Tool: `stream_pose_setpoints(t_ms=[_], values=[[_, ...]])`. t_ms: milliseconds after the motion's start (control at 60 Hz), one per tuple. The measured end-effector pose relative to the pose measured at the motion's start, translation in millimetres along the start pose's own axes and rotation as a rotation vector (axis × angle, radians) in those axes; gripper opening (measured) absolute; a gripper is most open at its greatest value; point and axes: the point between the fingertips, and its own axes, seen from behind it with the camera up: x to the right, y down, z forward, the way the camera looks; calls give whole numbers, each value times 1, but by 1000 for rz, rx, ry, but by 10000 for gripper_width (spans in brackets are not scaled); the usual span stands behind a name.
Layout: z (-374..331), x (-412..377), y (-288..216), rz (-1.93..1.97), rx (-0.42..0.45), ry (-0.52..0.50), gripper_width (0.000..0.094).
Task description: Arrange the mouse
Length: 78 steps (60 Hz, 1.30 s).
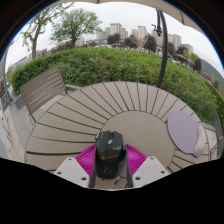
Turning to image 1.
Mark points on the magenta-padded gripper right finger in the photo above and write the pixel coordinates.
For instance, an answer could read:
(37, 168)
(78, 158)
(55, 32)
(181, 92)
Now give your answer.
(150, 170)

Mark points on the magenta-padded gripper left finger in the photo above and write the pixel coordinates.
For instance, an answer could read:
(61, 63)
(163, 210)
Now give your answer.
(71, 170)

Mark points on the black computer mouse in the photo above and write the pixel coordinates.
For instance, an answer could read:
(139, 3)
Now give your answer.
(110, 156)

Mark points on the lilac mouse pad, pink wrist rest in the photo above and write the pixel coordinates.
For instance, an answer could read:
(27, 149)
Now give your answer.
(183, 131)

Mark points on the metal railing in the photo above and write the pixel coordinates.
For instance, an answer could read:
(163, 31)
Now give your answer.
(218, 133)

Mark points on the grey slatted outdoor chair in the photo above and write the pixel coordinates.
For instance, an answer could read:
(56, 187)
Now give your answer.
(41, 88)

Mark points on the green hedge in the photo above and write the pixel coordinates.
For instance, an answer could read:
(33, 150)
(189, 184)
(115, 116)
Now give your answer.
(110, 65)

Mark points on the black parasol pole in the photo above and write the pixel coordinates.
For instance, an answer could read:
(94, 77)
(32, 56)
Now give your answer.
(164, 56)

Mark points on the thin sparse-leaved tree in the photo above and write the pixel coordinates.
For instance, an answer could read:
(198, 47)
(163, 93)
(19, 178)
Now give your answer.
(34, 43)

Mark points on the large leafy green tree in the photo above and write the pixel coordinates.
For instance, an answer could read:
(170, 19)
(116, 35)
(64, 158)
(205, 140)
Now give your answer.
(75, 26)

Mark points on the group of beige apartment buildings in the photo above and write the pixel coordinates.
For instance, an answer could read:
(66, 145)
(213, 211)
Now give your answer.
(115, 30)

